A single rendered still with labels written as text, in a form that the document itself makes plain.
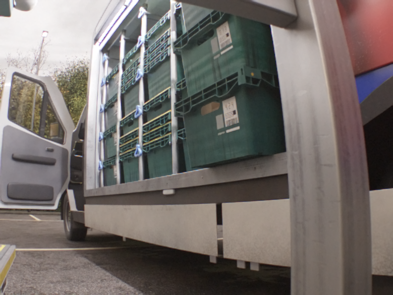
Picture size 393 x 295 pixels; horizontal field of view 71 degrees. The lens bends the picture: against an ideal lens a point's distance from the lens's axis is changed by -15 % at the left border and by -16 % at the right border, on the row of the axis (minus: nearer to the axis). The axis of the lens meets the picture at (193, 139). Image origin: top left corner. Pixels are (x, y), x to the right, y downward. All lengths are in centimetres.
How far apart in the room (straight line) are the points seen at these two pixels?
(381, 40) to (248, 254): 76
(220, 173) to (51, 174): 320
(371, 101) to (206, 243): 82
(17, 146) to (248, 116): 335
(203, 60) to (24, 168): 316
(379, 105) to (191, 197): 89
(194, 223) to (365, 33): 96
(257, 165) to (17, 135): 334
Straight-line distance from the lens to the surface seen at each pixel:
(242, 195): 112
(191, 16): 134
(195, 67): 121
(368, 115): 80
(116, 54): 349
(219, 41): 111
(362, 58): 84
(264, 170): 101
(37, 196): 401
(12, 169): 394
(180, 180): 141
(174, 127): 177
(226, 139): 100
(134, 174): 232
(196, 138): 113
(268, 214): 101
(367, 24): 87
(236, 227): 112
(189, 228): 137
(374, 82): 82
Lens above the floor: 51
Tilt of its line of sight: 11 degrees up
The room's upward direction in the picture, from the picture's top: 2 degrees counter-clockwise
